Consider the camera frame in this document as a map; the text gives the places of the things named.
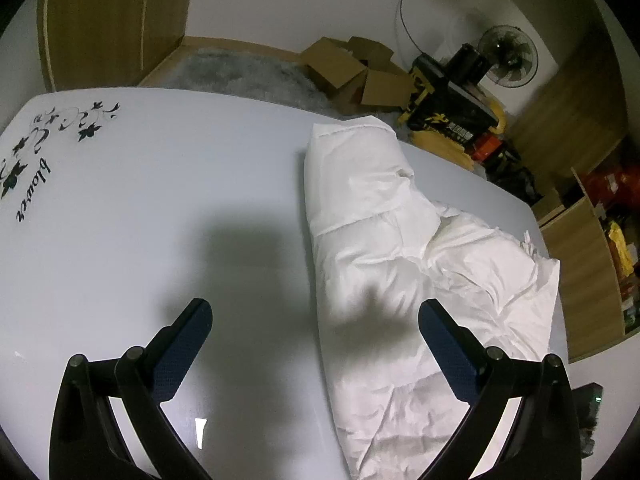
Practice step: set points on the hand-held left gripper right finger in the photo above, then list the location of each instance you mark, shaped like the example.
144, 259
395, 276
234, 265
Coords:
445, 345

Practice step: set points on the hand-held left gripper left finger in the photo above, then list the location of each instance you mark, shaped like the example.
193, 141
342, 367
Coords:
182, 345

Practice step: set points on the white padded jacket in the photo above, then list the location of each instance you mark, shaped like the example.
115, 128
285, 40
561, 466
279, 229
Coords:
365, 220

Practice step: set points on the wooden open shelf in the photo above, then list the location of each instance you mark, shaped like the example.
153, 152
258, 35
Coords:
575, 260

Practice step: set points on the dark electronic device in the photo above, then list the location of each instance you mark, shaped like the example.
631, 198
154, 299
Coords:
590, 417

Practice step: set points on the black bag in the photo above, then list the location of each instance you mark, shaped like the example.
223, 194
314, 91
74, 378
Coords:
517, 180

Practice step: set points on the yellow bag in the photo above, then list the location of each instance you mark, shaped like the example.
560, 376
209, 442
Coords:
440, 146

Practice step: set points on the yellow packet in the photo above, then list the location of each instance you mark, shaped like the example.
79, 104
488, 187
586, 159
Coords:
620, 247

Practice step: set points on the orange box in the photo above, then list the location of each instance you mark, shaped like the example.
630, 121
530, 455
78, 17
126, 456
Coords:
487, 146

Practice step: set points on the red bag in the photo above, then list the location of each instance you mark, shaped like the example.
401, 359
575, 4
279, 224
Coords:
615, 182

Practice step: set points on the yellow and black box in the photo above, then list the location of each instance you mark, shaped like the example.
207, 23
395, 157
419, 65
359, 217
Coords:
435, 105

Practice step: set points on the flat-sided cardboard box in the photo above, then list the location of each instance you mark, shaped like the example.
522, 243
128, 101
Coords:
387, 90

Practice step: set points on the black case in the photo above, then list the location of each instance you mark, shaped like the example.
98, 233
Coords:
465, 62

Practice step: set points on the grey shaggy rug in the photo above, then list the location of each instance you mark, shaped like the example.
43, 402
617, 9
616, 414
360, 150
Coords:
240, 67

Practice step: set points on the black electric fan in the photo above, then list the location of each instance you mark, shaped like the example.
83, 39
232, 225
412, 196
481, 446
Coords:
507, 57

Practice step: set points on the large open cardboard box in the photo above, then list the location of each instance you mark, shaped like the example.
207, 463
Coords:
330, 67

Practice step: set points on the small cardboard box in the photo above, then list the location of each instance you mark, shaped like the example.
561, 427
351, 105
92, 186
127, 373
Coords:
372, 50

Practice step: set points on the wooden wardrobe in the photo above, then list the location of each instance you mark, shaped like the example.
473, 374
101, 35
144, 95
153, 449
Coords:
100, 20

